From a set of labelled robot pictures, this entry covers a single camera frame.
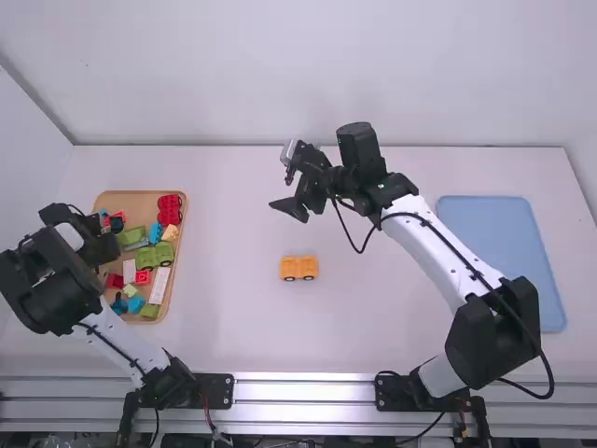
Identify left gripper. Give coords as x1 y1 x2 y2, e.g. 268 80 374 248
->
82 221 123 268

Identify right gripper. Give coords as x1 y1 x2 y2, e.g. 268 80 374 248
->
268 139 335 225

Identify yellow toy car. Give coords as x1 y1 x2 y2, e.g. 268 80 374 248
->
279 254 321 284

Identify green toy tipper bin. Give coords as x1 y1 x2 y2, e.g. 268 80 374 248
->
115 225 150 251

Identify green toy car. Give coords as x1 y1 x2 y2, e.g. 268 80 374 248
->
134 241 176 272

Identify tan tray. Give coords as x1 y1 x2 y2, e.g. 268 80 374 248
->
90 189 188 326

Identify long white toy brick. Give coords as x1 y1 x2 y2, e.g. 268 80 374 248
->
148 266 172 304

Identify red toy car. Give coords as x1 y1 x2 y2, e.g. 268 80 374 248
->
157 193 185 226

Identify silver rails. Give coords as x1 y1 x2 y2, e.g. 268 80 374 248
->
0 371 597 438

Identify blue mat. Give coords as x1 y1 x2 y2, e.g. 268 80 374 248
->
437 194 569 334

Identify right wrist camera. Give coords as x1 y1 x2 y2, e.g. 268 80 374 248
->
278 138 302 167

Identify black cable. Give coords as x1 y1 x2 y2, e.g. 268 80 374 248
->
484 279 556 400
331 195 382 256

